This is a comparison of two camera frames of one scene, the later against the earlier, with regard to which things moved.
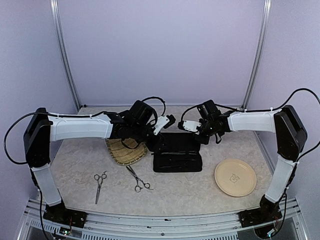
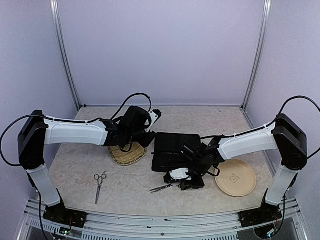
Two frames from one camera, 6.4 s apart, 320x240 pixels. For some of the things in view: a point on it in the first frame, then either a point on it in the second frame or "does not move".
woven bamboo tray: [123, 155] does not move
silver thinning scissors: [138, 188] to [163, 187]
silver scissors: [99, 179] does not move
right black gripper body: [209, 130] to [202, 168]
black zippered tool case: [181, 152] does not move
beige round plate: [235, 177] does not move
